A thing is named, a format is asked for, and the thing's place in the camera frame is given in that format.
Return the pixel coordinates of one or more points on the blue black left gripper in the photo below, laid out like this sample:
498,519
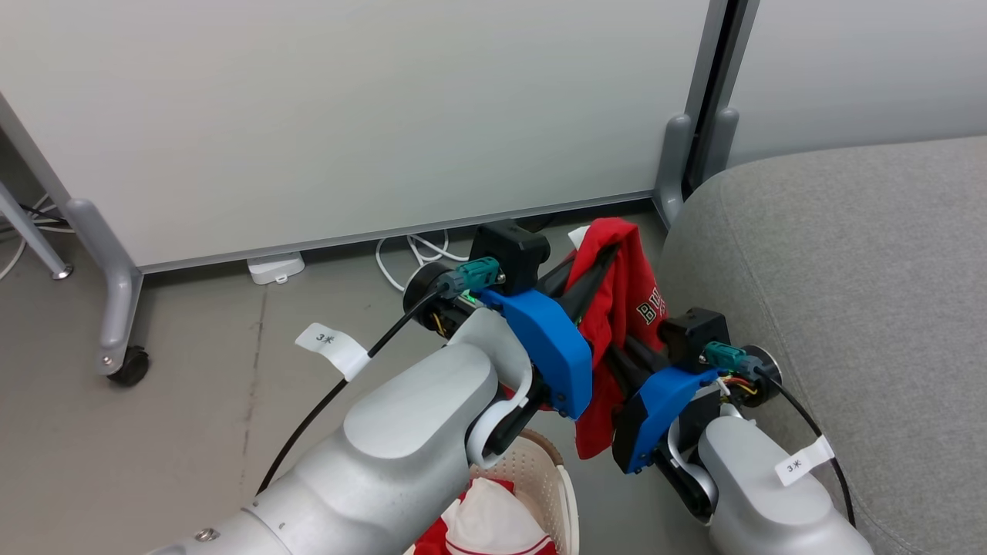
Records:
555,347

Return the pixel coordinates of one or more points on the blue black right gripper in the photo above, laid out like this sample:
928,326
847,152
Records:
655,408

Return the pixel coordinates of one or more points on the red garment with white print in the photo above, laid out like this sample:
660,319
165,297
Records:
621,277

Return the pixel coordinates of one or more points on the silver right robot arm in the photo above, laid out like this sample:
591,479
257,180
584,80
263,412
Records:
763,501

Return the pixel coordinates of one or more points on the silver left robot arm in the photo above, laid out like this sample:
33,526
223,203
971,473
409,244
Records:
401,447

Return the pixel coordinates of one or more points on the cream perforated laundry basket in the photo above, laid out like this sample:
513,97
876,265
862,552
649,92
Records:
540,470

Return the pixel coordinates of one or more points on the grey partition foot beside sofa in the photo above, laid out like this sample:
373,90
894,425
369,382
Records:
672,169

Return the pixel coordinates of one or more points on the grey foot of narrow partition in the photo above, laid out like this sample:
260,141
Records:
721,142

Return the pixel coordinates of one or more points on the white red striped garment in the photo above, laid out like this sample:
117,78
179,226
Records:
493,516

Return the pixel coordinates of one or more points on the grey fabric sofa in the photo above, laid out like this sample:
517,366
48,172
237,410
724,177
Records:
848,293

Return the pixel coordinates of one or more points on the wide white partition panel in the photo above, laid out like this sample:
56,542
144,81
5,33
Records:
347,108

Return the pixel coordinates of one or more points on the small white floor box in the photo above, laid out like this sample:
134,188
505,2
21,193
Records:
275,267

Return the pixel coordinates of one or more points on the narrow white partition panel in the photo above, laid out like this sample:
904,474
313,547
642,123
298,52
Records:
864,69

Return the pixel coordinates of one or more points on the grey partition foot with caster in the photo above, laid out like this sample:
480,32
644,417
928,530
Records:
116,308

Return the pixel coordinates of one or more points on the grey metal table leg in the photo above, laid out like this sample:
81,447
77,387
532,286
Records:
31,231

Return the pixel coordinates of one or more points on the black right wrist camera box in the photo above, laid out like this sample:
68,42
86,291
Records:
692,333

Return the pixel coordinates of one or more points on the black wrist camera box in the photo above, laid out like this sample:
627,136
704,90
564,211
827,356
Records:
692,333
509,250

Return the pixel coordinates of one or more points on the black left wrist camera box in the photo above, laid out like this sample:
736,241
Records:
509,250

